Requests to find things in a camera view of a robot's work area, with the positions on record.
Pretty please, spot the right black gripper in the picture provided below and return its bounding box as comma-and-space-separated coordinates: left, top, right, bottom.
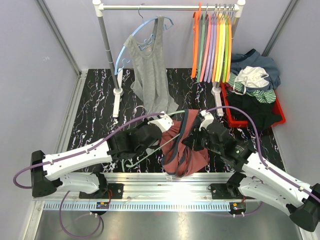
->
182, 125, 223, 155

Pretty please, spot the mint green hanger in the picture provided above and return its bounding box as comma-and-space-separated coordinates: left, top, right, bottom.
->
121, 108, 191, 172

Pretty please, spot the red tank top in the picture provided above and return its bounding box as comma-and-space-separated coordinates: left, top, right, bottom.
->
160, 109, 209, 178

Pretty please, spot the grey tank top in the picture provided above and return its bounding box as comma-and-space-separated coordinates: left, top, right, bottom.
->
124, 16, 179, 114

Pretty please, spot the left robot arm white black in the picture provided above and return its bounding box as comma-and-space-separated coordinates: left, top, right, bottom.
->
30, 123, 165, 199

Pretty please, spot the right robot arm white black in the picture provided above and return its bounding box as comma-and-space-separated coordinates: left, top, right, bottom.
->
182, 123, 320, 232

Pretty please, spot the purple hanger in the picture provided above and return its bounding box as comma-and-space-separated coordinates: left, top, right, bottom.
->
204, 14, 217, 83

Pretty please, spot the orange-yellow hanger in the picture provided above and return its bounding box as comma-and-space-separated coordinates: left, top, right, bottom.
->
211, 13, 220, 83

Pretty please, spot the lime green hanger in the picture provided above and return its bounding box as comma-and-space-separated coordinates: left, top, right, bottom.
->
222, 16, 230, 83

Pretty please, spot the yellow hanger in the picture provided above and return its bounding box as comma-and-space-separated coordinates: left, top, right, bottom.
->
215, 13, 226, 83

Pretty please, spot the white metal clothes rack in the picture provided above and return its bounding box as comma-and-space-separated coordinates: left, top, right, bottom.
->
92, 0, 246, 118

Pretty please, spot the black garment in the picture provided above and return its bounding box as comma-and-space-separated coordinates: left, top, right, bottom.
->
226, 92, 285, 132

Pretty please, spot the green striped garment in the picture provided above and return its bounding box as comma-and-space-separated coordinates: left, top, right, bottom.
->
226, 73, 277, 104

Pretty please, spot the red plastic bin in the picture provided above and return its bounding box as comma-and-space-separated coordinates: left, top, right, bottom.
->
220, 83, 286, 128

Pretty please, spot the white garment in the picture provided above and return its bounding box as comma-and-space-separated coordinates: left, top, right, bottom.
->
232, 66, 270, 95

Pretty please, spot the blue grey garment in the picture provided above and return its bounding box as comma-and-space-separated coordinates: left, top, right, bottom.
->
230, 49, 281, 92

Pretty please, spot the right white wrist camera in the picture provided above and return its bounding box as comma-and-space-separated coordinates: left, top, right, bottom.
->
199, 110, 215, 131

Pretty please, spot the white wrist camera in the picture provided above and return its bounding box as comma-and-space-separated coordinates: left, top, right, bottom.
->
199, 110, 215, 131
147, 111, 174, 133

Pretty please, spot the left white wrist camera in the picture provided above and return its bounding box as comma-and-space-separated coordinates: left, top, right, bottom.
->
147, 111, 174, 133

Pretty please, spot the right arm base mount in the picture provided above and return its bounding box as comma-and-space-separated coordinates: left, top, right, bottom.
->
207, 183, 239, 200

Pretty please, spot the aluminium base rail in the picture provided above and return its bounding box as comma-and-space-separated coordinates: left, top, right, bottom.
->
34, 171, 306, 212

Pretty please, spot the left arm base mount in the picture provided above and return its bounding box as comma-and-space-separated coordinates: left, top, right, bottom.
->
79, 183, 125, 200

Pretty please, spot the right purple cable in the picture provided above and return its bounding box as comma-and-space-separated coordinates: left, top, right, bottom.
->
207, 105, 320, 203

